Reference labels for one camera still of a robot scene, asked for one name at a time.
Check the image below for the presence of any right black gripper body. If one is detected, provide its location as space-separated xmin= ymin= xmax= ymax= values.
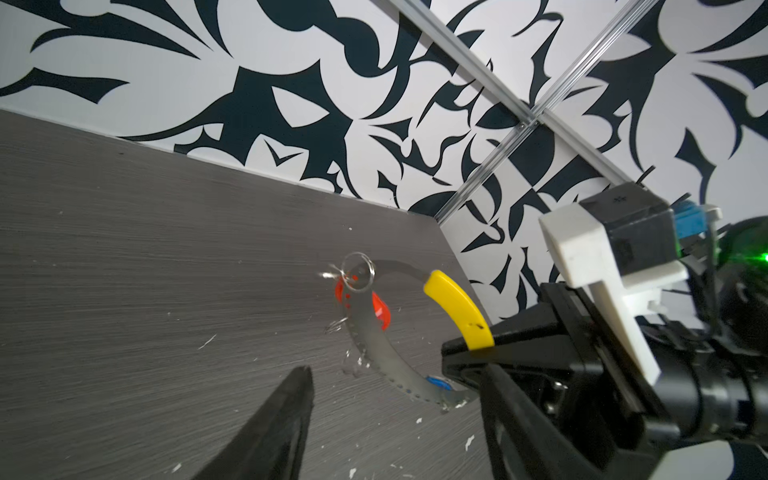
xmin=441 ymin=283 xmax=702 ymax=468

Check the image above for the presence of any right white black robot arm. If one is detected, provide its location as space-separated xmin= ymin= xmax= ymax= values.
xmin=441 ymin=217 xmax=767 ymax=479

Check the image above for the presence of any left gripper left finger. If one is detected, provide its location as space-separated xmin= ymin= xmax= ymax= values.
xmin=195 ymin=366 xmax=314 ymax=480

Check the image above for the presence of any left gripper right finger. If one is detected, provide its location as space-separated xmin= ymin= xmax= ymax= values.
xmin=480 ymin=364 xmax=600 ymax=479

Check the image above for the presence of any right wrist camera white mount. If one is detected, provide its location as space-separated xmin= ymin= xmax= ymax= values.
xmin=539 ymin=182 xmax=722 ymax=385

